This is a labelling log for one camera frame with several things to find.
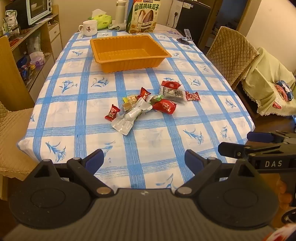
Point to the orange plastic tray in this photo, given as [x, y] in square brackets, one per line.
[129, 62]

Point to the blue printed card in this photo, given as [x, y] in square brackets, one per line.
[173, 33]

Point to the sunflower seed bag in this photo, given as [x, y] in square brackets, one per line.
[143, 18]

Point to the person's right hand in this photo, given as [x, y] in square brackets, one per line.
[285, 194]

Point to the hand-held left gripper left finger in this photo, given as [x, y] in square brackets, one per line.
[94, 160]

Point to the mint toaster oven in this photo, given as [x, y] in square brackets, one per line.
[37, 9]

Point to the wooden board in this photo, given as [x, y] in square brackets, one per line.
[13, 74]

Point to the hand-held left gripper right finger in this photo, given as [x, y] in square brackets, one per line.
[192, 160]

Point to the wooden shelf cabinet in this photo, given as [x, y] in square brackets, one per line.
[54, 32]

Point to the green candy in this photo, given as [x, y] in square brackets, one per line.
[155, 98]

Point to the tan quilted chair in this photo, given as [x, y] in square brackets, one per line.
[16, 139]
[231, 53]

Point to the white thermos bottle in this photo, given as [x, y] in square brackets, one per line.
[120, 14]

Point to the red twist-wrapped candy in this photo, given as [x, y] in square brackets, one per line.
[143, 93]
[192, 96]
[112, 112]

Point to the white mug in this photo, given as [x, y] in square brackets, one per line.
[89, 29]

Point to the blue pink cushion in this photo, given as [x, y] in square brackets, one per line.
[284, 89]

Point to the grey cloth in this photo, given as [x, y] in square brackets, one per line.
[115, 26]

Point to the black round disc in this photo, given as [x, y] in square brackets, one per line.
[182, 40]

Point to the red patterned clothing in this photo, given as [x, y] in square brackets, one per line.
[284, 233]

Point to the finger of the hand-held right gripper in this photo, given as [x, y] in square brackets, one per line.
[232, 150]
[260, 137]

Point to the green white snack bags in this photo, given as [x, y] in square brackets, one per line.
[10, 22]

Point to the green tissue pack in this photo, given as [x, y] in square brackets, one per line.
[103, 21]

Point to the red snack packet pale label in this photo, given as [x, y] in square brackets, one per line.
[170, 84]

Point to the blue checked tablecloth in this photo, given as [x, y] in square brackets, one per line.
[138, 143]

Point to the red pillow snack packet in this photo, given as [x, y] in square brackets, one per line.
[164, 106]

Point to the blue thermos jug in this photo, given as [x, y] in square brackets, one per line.
[128, 11]

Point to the green covered sofa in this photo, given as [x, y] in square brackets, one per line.
[263, 76]

